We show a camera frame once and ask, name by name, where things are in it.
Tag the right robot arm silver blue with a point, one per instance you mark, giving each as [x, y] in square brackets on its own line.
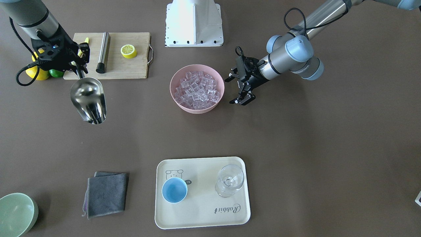
[32, 16]

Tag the mint green bowl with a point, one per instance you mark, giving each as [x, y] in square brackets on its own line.
[18, 214]

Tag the clear wine glass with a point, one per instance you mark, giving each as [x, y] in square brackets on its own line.
[229, 180]

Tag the light blue cup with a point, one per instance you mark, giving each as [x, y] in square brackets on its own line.
[174, 190]

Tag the silver metal ice scoop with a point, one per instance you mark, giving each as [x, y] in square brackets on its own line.
[87, 95]

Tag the wooden cutting board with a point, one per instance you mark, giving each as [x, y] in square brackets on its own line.
[117, 66]

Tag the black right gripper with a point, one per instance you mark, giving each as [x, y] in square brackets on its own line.
[70, 53]

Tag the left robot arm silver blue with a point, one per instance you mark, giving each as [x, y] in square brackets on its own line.
[363, 40]

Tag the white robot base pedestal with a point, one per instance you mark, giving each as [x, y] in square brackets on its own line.
[193, 23]

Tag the pink bowl of ice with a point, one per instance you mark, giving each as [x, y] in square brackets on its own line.
[196, 88]

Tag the grey folded cloth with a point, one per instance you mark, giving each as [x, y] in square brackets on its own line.
[105, 194]

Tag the green lime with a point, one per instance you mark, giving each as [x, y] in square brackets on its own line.
[56, 73]

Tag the steel muddler black tip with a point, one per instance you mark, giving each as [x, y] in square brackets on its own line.
[103, 53]

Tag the cream serving tray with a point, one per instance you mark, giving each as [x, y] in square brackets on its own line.
[202, 206]

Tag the yellow plastic knife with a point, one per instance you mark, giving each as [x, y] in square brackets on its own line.
[82, 49]

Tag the half lemon slice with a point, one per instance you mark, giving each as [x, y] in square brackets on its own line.
[128, 51]

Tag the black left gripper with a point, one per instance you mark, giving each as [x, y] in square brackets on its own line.
[253, 78]

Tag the yellow lemon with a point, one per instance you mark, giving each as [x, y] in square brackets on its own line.
[35, 57]
[37, 73]

